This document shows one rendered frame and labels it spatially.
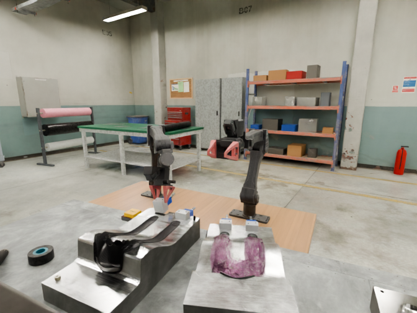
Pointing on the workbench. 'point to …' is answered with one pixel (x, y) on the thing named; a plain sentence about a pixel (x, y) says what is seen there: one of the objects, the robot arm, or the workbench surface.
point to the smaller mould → (391, 302)
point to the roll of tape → (40, 255)
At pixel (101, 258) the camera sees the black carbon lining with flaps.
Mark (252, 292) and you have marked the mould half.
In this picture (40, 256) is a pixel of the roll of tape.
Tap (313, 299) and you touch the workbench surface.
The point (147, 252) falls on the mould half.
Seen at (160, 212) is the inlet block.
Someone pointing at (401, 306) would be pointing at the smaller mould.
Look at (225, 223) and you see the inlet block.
